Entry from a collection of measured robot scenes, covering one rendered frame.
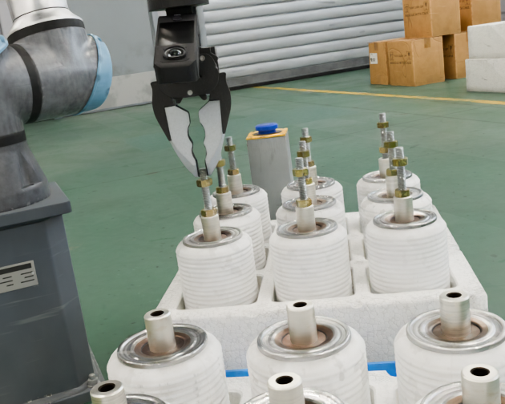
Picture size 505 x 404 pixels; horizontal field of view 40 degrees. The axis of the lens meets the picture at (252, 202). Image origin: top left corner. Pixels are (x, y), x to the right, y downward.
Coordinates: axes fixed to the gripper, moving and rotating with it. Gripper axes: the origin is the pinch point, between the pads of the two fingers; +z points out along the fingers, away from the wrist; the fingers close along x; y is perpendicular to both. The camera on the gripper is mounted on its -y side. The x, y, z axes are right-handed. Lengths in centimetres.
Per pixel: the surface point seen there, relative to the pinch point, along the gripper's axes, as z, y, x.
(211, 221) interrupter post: 6.8, -0.5, -0.2
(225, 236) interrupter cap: 9.3, 0.8, -1.6
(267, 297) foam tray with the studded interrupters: 16.4, -3.7, -5.8
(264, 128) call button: 1.8, 38.6, -9.0
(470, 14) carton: -7, 395, -165
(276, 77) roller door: 29, 555, -39
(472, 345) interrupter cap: 9.0, -36.3, -20.2
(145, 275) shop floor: 34, 64, 21
